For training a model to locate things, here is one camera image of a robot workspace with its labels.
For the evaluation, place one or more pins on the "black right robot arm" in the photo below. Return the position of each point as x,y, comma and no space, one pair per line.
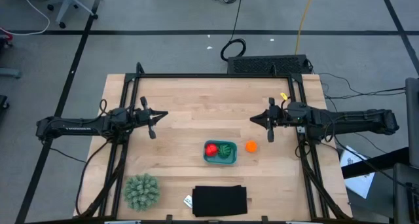
353,120

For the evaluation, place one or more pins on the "white paper sheet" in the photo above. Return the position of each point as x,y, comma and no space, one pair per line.
358,181

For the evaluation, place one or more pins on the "black folded cloth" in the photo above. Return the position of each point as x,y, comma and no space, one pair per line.
219,201

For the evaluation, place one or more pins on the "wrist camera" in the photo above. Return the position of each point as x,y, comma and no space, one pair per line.
120,115
296,110

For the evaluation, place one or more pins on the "black computer tower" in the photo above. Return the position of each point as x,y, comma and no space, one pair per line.
268,65

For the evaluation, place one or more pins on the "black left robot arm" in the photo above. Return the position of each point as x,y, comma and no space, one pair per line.
72,125

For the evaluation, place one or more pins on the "green toy watermelon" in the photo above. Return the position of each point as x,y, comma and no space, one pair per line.
225,151

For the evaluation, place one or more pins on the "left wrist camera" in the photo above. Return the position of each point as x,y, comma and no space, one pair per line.
120,115

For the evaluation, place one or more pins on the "small white tag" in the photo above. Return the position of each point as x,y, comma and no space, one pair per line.
188,201

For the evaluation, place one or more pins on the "green potted plant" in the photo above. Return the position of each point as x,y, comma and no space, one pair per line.
141,193

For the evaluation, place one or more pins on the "red toy pepper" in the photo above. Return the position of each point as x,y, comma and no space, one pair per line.
211,150

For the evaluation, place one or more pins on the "black floor beam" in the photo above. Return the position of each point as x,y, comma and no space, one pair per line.
376,163

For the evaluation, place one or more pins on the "teal plastic tupperware container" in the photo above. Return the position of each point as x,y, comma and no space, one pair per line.
232,158

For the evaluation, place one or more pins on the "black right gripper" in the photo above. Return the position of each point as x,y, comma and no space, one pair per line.
278,116

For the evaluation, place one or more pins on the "black table clamp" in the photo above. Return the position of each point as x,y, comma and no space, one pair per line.
264,220
140,68
169,219

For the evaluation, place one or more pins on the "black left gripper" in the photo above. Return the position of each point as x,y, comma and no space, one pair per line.
144,116

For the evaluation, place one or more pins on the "black aluminium rig frame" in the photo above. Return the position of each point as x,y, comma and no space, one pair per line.
212,75

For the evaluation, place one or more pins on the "white office chair base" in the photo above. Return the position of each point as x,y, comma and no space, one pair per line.
70,1

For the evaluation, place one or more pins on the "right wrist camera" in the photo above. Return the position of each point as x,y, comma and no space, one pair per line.
296,110

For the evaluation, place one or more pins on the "orange toy pumpkin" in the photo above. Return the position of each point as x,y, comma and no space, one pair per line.
251,146

